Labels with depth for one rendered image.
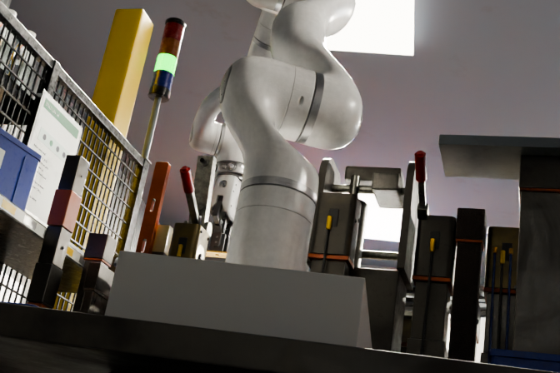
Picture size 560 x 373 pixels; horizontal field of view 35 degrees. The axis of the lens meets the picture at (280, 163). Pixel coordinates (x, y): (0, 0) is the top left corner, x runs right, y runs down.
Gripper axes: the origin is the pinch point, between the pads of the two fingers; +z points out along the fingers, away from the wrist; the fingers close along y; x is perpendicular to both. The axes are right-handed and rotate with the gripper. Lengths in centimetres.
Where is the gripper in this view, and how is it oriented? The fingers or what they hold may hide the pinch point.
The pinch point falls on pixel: (219, 244)
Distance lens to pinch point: 199.7
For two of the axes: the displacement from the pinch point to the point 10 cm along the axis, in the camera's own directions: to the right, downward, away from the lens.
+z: -1.5, 9.1, -3.9
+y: 2.5, 4.2, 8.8
